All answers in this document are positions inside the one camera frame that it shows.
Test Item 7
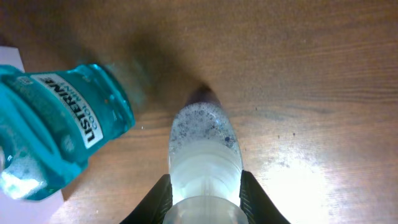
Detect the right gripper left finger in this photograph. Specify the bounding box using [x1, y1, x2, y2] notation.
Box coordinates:
[120, 174, 172, 224]

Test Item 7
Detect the white cardboard box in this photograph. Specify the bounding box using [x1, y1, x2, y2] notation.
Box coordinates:
[1, 46, 64, 224]

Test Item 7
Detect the purple liquid clear bottle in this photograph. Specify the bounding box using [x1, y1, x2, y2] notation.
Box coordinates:
[164, 86, 248, 224]

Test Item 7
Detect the teal mouthwash bottle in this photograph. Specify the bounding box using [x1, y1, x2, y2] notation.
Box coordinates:
[1, 64, 135, 201]

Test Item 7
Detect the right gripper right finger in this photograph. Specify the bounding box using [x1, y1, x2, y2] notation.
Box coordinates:
[239, 170, 290, 224]

